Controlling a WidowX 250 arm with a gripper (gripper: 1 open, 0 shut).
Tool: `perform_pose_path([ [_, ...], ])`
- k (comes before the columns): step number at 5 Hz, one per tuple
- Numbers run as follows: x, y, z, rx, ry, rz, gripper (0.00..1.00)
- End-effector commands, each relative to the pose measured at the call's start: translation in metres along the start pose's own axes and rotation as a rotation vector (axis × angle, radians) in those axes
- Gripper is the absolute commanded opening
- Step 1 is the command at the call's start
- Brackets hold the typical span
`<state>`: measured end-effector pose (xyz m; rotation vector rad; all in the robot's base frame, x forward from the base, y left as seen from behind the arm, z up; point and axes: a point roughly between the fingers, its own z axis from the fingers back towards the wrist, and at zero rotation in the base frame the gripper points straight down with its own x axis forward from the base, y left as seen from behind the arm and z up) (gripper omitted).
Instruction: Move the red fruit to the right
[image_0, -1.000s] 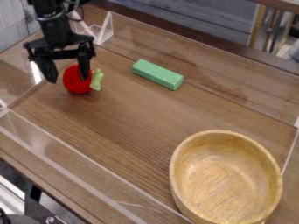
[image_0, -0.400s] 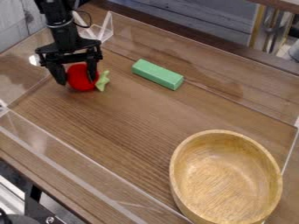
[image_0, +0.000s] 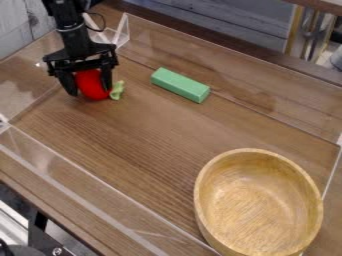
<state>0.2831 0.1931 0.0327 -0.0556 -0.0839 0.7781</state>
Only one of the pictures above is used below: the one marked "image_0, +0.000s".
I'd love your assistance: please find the wooden chair in background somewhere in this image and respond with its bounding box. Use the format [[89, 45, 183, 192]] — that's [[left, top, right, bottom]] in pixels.
[[285, 0, 342, 62]]

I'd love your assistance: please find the clear acrylic tray wall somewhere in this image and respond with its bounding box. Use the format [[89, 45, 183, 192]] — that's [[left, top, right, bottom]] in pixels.
[[0, 16, 342, 256]]

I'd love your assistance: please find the red plush fruit green leaf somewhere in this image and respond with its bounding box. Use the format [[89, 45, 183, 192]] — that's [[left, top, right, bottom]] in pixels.
[[75, 69, 125, 100]]

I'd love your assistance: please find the black cable lower left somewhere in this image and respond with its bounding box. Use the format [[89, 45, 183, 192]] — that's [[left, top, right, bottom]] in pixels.
[[0, 238, 12, 256]]

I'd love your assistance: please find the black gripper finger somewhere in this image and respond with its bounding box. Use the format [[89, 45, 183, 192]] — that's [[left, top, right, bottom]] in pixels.
[[57, 70, 78, 97], [101, 63, 114, 91]]

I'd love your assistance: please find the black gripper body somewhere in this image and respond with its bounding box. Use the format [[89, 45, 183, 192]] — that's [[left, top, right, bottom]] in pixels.
[[43, 25, 119, 76]]

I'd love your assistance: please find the green rectangular block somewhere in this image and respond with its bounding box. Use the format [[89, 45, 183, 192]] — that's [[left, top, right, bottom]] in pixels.
[[151, 67, 210, 104]]

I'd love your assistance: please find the wooden bowl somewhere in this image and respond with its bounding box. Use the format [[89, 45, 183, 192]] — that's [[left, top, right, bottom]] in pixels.
[[194, 148, 324, 256]]

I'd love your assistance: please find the clear acrylic corner bracket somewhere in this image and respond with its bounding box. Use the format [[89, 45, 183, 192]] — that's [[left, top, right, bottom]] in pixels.
[[83, 13, 130, 48]]

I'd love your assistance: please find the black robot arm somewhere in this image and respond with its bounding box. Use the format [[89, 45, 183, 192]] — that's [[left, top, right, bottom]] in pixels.
[[42, 0, 119, 96]]

